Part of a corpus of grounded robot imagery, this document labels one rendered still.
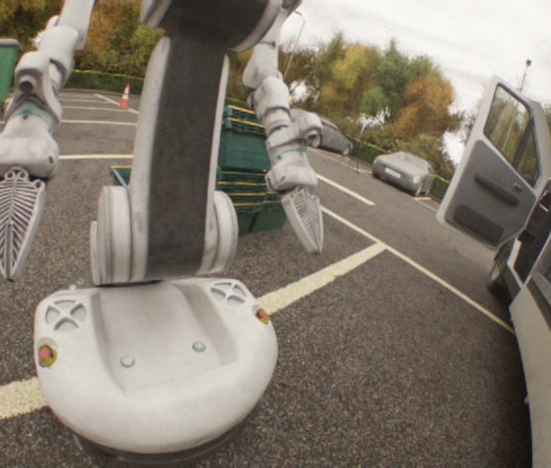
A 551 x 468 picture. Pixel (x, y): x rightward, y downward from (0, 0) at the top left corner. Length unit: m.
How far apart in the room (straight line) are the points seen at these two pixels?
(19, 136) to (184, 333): 0.51
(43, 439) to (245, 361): 0.62
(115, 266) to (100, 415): 0.25
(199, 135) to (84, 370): 0.42
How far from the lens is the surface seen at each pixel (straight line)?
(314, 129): 0.51
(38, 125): 0.38
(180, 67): 0.42
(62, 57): 0.49
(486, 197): 3.04
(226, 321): 0.60
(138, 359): 0.59
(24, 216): 0.35
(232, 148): 1.44
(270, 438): 0.89
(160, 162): 0.39
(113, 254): 0.39
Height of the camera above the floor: 0.79
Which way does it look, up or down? 24 degrees down
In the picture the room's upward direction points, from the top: 20 degrees clockwise
